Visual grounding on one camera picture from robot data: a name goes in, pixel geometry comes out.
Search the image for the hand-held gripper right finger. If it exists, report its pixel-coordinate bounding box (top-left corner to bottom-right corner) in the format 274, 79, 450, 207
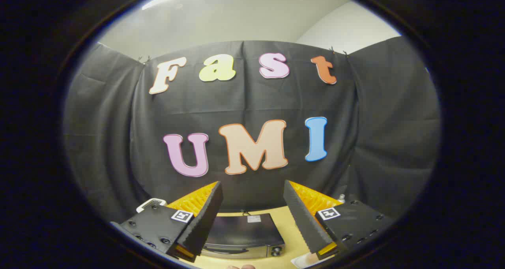
283, 180, 395, 262

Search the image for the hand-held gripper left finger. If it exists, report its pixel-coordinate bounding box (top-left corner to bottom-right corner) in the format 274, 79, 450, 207
110, 181, 224, 263

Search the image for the black toaster oven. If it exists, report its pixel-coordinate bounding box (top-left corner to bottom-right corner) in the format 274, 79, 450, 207
201, 213, 285, 260

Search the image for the white toaster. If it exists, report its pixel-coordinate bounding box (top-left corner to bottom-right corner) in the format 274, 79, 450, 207
136, 198, 167, 213

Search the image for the white square plate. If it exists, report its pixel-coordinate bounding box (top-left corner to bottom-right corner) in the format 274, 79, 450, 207
291, 252, 328, 269

